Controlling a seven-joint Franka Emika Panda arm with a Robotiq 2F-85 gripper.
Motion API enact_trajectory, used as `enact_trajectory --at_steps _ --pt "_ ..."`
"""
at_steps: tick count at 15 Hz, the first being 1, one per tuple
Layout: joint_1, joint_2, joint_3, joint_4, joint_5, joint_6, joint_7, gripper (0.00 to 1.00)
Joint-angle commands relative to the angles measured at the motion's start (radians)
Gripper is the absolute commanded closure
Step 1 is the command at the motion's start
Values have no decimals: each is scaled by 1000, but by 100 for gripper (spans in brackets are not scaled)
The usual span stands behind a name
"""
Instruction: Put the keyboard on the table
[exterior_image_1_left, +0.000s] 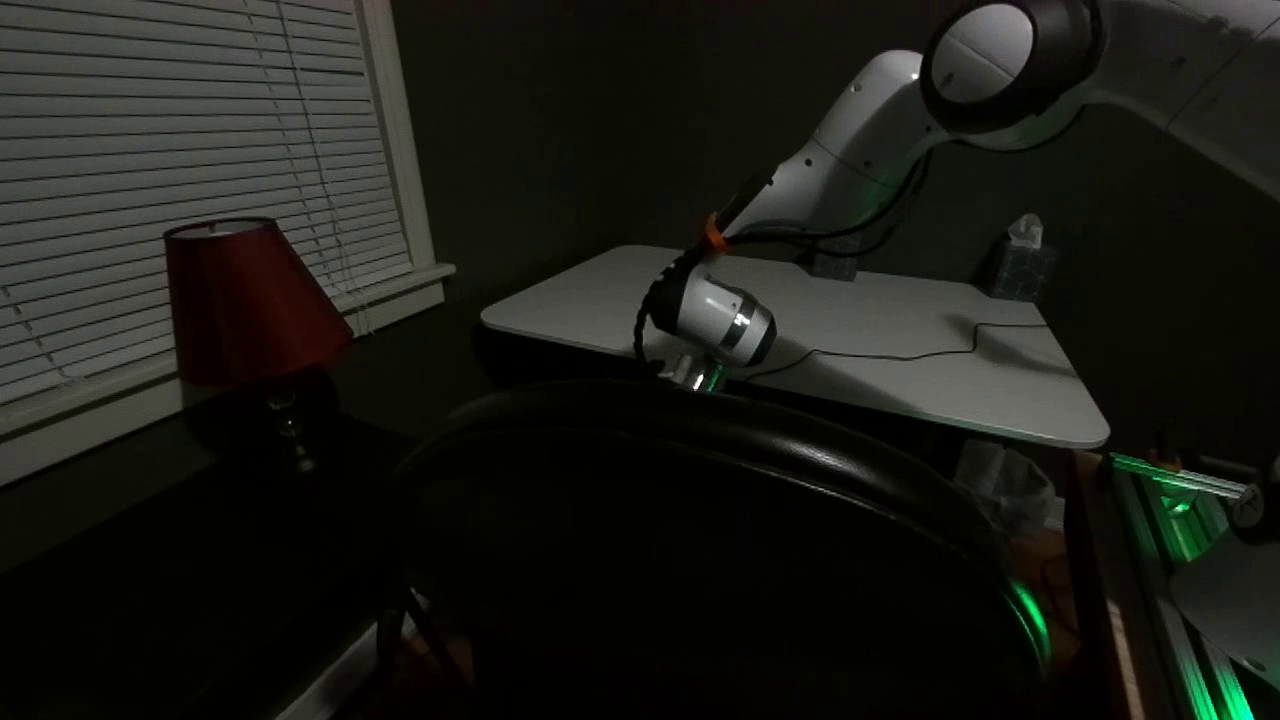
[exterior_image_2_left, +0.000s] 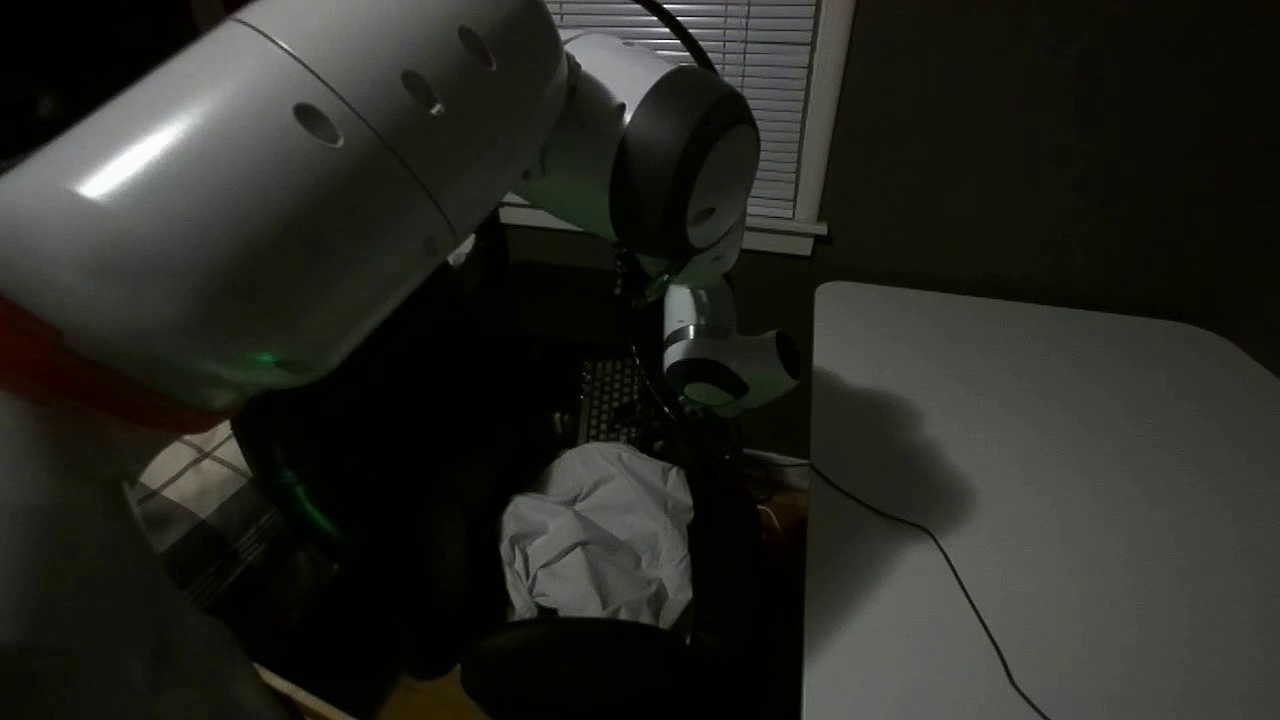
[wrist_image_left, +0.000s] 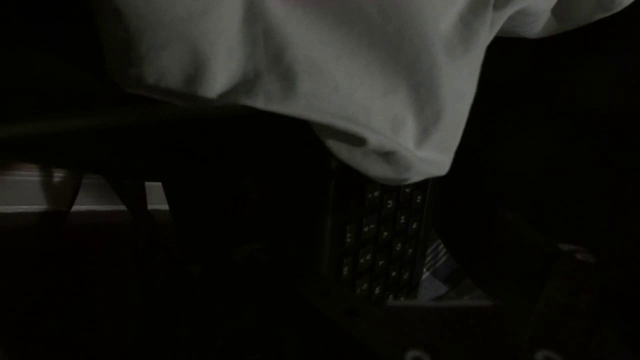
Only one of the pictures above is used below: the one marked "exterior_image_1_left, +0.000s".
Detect black round-back chair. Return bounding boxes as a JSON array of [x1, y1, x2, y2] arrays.
[[378, 374, 1072, 720]]

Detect spray bottle on right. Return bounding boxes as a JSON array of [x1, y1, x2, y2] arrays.
[[987, 212, 1059, 304]]

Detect red shade table lamp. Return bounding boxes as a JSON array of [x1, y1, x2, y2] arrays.
[[160, 214, 360, 478]]

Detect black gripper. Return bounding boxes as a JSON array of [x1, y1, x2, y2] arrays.
[[659, 349, 735, 399]]

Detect thin black cable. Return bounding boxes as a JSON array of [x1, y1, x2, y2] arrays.
[[766, 312, 1059, 382]]

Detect white window blinds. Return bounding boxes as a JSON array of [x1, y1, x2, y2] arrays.
[[0, 0, 417, 411]]

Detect metal robot stand frame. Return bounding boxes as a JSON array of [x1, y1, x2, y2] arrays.
[[1105, 447, 1263, 581]]

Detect clear plastic bin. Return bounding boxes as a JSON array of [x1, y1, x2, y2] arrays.
[[949, 436, 1072, 540]]

